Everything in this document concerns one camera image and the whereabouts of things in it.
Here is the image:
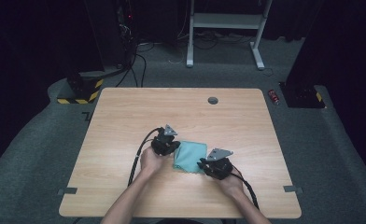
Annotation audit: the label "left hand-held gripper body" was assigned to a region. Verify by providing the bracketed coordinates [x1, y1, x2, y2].
[150, 123, 179, 157]

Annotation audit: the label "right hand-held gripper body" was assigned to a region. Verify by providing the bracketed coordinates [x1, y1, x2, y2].
[204, 147, 234, 181]

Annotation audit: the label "teal cloth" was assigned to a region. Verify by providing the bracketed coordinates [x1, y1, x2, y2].
[172, 140, 209, 175]

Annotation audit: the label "person's right hand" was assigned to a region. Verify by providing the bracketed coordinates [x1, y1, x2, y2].
[216, 169, 245, 198]

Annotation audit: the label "person's left hand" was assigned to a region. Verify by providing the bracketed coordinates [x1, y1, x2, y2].
[139, 146, 167, 179]

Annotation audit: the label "grey tape strip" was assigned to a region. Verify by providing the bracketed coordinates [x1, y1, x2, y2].
[282, 185, 304, 194]
[56, 187, 78, 196]

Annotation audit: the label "red can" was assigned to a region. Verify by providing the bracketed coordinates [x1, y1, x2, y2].
[267, 89, 281, 105]

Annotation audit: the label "black yellow striped stand base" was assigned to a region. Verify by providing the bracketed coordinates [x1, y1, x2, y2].
[56, 71, 106, 105]

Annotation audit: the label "dark equipment rack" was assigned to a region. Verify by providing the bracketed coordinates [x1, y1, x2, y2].
[115, 0, 139, 69]

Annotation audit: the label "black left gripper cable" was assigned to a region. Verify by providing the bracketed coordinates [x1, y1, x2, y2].
[127, 127, 165, 188]

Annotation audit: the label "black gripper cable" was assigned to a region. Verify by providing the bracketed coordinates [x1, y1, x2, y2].
[127, 127, 165, 188]
[230, 167, 260, 210]

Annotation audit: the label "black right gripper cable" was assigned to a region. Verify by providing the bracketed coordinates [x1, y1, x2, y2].
[230, 167, 260, 210]

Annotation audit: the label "black floor cables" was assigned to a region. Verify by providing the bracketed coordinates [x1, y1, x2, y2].
[115, 40, 156, 89]

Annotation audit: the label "tangle of cables under stand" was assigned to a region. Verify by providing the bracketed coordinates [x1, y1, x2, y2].
[176, 29, 255, 51]

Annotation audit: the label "white metal stand frame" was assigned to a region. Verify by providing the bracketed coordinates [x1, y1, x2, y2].
[186, 0, 274, 71]

